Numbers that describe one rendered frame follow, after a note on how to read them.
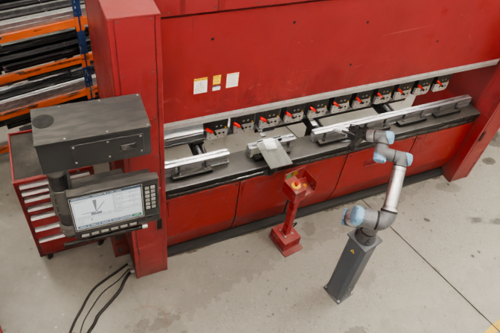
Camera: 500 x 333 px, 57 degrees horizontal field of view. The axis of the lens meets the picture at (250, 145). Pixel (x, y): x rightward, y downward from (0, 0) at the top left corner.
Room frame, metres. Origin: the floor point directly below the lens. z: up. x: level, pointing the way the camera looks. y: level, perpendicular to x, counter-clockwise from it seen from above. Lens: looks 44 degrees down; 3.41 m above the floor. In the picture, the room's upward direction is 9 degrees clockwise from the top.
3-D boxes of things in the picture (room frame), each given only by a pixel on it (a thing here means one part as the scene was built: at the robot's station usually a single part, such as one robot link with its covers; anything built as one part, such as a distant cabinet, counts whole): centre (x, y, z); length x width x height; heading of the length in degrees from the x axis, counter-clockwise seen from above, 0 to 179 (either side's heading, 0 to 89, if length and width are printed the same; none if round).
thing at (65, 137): (1.52, 0.74, 1.53); 0.51 x 0.25 x 0.85; 118
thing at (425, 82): (3.23, -1.31, 1.26); 0.15 x 0.09 x 0.17; 120
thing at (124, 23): (2.23, 0.82, 1.15); 0.85 x 0.25 x 2.30; 30
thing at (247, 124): (2.44, 0.08, 1.26); 0.15 x 0.09 x 0.17; 120
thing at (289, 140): (2.58, -0.16, 0.92); 0.39 x 0.06 x 0.10; 120
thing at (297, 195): (2.38, -0.42, 0.75); 0.20 x 0.16 x 0.18; 129
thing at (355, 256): (1.97, -0.90, 0.39); 0.18 x 0.18 x 0.77; 42
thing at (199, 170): (2.21, 0.38, 0.89); 0.30 x 0.05 x 0.03; 120
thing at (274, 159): (2.43, -0.19, 1.00); 0.26 x 0.18 x 0.01; 30
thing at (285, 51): (2.88, -0.68, 1.74); 3.00 x 0.08 x 0.80; 120
